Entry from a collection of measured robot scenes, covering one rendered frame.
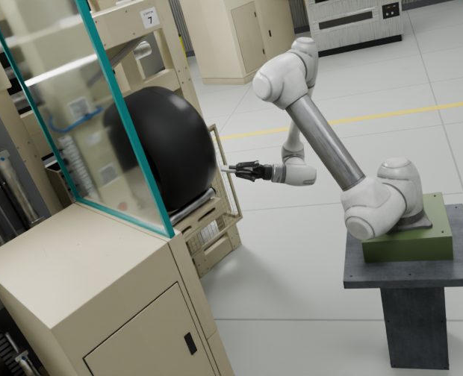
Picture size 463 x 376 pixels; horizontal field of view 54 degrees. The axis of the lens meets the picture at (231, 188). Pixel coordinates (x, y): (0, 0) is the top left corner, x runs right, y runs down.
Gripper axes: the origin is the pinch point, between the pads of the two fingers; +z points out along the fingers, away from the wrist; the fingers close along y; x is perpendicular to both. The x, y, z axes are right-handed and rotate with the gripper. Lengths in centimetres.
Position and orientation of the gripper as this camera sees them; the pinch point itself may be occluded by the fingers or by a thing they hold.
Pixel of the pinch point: (228, 168)
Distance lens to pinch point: 211.4
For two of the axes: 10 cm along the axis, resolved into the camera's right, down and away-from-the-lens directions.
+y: -1.3, 6.6, 7.4
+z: -9.9, -0.9, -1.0
